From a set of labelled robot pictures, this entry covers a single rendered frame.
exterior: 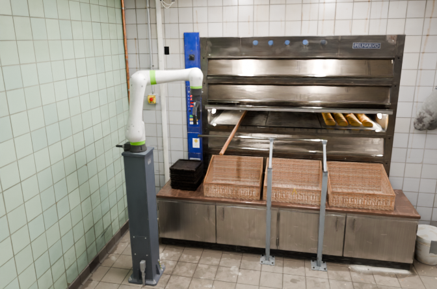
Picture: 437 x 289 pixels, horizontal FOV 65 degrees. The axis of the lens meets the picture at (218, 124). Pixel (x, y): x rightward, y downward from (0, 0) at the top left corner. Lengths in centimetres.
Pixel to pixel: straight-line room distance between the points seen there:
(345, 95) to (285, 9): 102
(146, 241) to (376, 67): 264
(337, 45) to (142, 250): 259
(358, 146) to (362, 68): 78
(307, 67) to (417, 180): 158
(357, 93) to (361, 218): 118
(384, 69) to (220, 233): 222
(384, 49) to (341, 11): 54
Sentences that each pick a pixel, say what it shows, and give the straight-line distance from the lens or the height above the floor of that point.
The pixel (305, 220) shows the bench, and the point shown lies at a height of 44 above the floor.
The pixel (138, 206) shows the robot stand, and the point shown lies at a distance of 304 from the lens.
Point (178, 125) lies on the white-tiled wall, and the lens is 383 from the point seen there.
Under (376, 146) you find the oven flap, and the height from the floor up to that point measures 102.
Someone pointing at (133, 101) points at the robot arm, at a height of 165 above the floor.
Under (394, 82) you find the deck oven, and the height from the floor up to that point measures 166.
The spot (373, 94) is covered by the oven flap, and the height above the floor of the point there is 155.
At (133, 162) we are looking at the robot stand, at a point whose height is 112.
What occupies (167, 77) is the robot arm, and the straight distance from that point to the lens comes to 274.
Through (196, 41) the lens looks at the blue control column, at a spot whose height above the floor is 205.
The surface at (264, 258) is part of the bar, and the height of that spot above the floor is 1.
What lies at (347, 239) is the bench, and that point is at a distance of 353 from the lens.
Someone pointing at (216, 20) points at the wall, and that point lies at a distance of 360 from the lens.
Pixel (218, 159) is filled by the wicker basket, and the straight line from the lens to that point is 377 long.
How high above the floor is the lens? 210
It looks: 14 degrees down
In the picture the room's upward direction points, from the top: 1 degrees counter-clockwise
